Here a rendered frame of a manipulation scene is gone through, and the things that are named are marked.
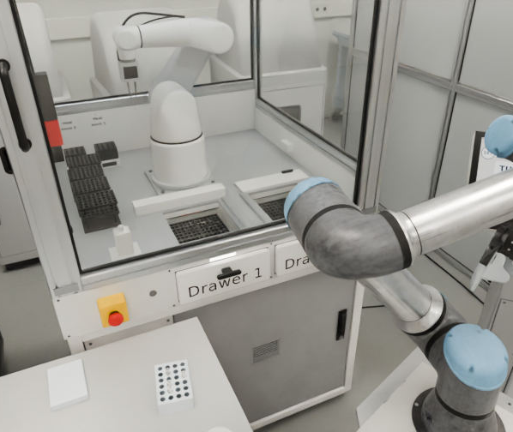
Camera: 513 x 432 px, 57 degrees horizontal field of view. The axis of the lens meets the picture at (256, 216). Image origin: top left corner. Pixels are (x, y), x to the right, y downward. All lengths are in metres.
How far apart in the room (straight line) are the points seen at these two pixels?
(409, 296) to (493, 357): 0.18
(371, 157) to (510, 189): 0.74
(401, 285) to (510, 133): 0.34
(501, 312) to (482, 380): 0.96
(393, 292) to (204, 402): 0.56
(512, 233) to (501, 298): 0.90
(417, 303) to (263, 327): 0.76
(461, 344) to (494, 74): 1.87
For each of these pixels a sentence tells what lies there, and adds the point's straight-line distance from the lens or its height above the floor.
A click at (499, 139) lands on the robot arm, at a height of 1.43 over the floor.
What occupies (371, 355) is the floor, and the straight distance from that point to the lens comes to 2.43.
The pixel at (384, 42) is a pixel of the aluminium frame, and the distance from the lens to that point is 1.39.
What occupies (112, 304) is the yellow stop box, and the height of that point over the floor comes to 0.91.
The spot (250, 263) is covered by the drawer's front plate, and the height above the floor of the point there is 0.90.
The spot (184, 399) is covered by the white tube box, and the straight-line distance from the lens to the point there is 1.22.
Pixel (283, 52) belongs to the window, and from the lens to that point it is 1.24.
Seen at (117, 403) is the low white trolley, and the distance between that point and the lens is 1.29.
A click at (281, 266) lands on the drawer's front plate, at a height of 0.86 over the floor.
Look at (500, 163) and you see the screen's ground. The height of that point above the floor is 1.12.
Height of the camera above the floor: 1.75
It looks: 31 degrees down
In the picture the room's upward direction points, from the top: 1 degrees counter-clockwise
